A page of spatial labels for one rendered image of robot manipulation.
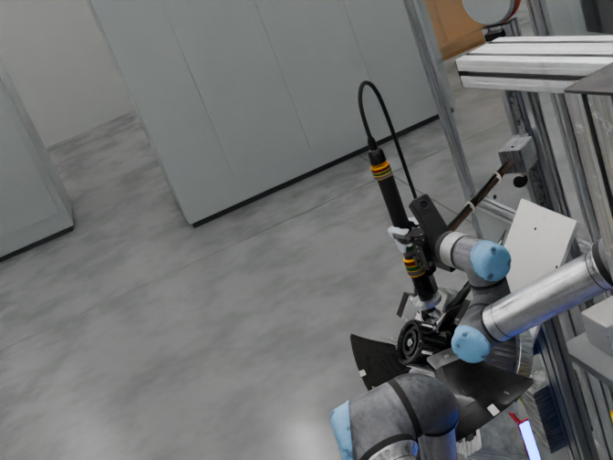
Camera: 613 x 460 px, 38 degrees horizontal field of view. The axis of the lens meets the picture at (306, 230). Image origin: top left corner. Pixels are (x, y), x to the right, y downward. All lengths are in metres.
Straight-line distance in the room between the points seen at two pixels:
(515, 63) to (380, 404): 0.68
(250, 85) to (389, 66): 1.23
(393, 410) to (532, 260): 0.90
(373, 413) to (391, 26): 6.36
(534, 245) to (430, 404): 0.88
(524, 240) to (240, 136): 5.28
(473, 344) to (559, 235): 0.67
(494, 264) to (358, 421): 0.43
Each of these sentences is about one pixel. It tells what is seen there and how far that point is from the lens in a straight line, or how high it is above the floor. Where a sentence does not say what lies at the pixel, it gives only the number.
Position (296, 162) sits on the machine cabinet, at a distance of 7.70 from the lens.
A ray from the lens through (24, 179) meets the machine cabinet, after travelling 9.05.
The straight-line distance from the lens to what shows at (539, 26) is 2.64.
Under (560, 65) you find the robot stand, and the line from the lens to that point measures 1.21.
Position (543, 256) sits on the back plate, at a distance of 2.38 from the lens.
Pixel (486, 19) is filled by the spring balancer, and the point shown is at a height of 1.83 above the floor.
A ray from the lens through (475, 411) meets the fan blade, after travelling 2.07.
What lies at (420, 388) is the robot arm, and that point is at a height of 1.47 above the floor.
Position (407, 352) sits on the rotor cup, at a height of 1.20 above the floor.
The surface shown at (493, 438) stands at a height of 1.00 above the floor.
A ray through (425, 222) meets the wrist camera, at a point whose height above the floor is 1.60.
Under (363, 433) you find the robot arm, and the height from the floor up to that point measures 1.45.
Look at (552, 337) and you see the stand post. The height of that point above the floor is 1.04.
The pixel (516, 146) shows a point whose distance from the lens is 2.56.
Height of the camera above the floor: 2.36
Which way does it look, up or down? 21 degrees down
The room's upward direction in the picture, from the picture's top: 21 degrees counter-clockwise
